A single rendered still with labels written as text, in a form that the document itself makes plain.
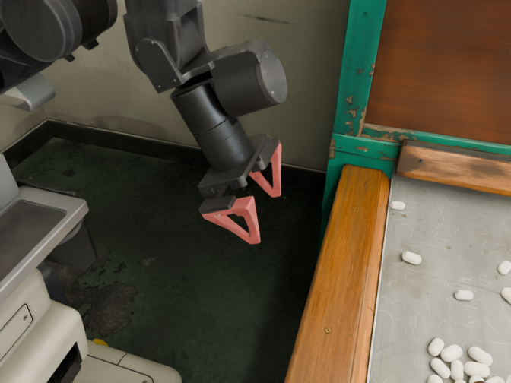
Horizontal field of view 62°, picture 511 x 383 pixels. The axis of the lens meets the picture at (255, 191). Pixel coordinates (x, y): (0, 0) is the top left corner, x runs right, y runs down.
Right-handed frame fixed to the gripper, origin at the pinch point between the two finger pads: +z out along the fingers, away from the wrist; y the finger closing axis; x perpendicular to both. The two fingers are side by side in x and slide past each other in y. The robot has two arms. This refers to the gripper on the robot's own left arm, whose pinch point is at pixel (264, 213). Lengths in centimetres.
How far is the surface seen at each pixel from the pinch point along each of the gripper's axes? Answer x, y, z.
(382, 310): -5.9, 9.0, 31.7
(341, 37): 17, 130, 16
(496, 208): -25, 45, 42
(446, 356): -15.7, 2.2, 34.8
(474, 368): -19.3, 1.1, 36.3
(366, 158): -1, 49, 24
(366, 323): -4.2, 4.5, 29.4
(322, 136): 41, 130, 56
